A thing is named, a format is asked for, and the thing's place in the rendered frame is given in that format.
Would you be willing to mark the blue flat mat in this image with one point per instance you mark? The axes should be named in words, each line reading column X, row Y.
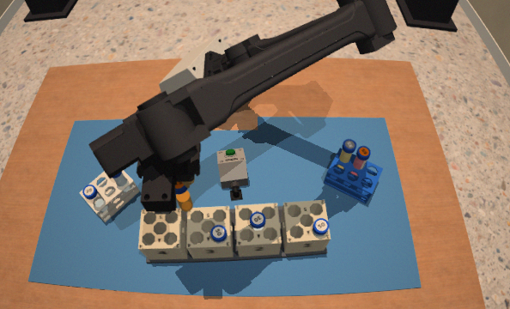
column 371, row 247

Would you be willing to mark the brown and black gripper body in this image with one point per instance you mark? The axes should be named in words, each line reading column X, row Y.
column 193, row 168

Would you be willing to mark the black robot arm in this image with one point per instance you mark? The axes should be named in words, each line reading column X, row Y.
column 175, row 129

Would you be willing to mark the blue tube rack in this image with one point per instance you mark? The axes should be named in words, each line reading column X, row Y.
column 349, row 182

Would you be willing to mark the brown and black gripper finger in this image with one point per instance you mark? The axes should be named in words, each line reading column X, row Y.
column 187, row 184

